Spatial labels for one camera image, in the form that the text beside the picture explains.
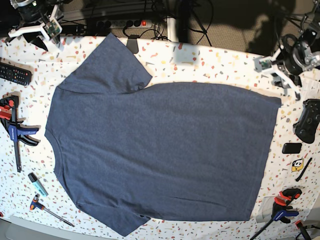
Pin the teal highlighter marker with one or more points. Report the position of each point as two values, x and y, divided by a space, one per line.
37 184

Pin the white power strip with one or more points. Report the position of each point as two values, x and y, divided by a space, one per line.
119 24

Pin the blue black bar clamp right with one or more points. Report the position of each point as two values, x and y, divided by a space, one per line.
281 208

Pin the red black clamp corner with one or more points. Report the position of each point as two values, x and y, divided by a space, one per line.
302 231

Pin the black game controller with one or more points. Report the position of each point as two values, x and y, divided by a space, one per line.
306 127

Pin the black TV remote control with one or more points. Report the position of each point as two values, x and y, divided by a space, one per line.
15 74

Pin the clear plastic bag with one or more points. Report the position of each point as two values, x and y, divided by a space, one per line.
265 210

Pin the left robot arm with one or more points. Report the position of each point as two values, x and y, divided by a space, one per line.
307 23

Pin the orange blue T-handle hex key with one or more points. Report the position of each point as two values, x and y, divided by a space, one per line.
35 204

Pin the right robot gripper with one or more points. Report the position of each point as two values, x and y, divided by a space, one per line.
35 19

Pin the blue black bar clamp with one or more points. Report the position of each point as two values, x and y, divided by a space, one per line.
281 208
17 133

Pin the blue grey T-shirt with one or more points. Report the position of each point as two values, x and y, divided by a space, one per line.
126 152

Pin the yellow cartoon sticker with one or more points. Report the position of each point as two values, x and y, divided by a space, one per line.
297 165

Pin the black cable tie strip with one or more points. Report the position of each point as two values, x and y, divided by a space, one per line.
304 170

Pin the blue black bar clamp left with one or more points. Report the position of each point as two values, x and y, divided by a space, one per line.
17 133

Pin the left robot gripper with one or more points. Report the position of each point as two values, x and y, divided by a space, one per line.
294 56

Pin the white paper sheet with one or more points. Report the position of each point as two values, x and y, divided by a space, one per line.
310 87

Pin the small black case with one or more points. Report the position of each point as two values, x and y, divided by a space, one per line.
291 148

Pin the black table clamp mount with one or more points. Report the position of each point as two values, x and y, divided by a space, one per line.
132 43

